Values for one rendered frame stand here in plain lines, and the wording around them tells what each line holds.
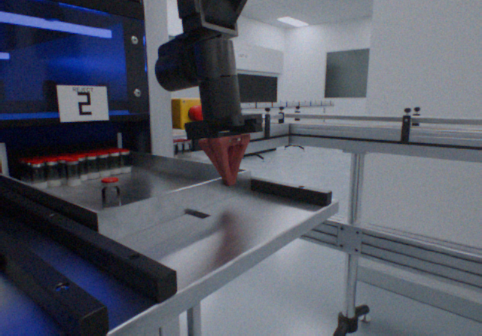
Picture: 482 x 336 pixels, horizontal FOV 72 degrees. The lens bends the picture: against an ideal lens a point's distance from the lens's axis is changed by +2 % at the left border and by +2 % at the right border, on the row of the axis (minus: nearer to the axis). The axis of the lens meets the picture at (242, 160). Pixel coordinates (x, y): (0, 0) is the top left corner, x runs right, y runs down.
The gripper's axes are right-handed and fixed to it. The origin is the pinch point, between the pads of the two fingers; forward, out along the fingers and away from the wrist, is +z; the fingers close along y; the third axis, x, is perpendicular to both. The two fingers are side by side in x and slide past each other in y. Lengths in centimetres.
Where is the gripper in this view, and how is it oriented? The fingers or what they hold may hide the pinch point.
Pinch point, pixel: (230, 179)
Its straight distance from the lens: 48.6
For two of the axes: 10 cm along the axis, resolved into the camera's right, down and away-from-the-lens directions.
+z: 1.1, 9.9, 1.1
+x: -6.3, 1.6, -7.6
